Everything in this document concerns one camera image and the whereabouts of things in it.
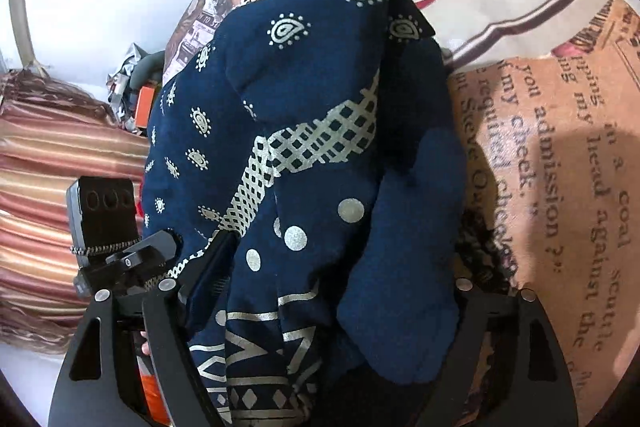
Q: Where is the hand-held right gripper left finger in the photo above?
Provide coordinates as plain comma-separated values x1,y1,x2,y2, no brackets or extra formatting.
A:
50,229,241,427

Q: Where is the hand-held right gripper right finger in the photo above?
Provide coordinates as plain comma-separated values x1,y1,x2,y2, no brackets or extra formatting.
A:
425,278,584,427

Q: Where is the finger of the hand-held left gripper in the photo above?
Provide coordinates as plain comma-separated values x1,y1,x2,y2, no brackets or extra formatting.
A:
106,230,180,284

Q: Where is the navy patterned hoodie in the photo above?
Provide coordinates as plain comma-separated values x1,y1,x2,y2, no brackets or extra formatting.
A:
141,0,475,427

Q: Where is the red garment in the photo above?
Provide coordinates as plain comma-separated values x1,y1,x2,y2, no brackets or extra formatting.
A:
132,199,149,239

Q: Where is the striped pink curtain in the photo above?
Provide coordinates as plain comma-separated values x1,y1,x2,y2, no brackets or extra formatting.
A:
0,69,151,354

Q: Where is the orange box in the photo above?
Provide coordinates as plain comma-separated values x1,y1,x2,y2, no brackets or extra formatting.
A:
135,87,157,134

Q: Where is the silver patterned bag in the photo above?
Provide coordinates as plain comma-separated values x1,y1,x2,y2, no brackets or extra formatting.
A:
105,44,151,130

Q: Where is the grey cushion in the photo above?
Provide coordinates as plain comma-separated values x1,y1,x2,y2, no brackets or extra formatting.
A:
130,52,166,88

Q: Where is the newspaper print bedsheet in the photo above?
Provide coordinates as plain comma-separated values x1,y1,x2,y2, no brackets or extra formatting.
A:
162,0,640,408

